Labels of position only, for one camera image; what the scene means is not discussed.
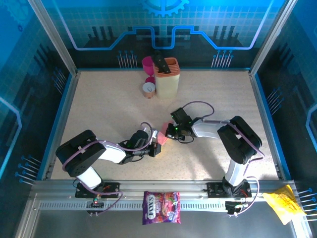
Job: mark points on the pink paper sheet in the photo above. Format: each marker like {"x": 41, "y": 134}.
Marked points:
{"x": 163, "y": 135}

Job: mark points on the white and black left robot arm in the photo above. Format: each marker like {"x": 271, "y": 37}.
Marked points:
{"x": 111, "y": 153}

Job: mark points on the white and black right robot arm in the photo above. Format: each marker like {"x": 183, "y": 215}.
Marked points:
{"x": 208, "y": 129}

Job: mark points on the beige knife block orange top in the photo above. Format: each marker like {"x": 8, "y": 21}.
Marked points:
{"x": 168, "y": 84}

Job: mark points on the copper can white lid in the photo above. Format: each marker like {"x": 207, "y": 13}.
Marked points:
{"x": 148, "y": 89}

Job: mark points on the purple Fox's candy bag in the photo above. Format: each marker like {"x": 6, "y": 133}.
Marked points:
{"x": 161, "y": 208}

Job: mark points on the magenta plastic goblet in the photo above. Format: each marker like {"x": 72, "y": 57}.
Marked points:
{"x": 147, "y": 65}

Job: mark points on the black controller board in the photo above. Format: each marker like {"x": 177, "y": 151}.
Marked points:
{"x": 95, "y": 204}
{"x": 234, "y": 207}

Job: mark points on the yellow plastic bag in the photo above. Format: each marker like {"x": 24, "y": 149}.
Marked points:
{"x": 282, "y": 203}

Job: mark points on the aluminium front frame rail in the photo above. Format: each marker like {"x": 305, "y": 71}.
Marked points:
{"x": 161, "y": 186}

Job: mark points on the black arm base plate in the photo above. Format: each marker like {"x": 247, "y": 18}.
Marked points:
{"x": 114, "y": 191}
{"x": 213, "y": 191}

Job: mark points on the aluminium side rail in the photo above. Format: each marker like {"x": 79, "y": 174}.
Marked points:
{"x": 65, "y": 111}
{"x": 263, "y": 111}

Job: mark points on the aluminium frame post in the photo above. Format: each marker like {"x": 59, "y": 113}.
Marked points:
{"x": 55, "y": 37}
{"x": 272, "y": 37}

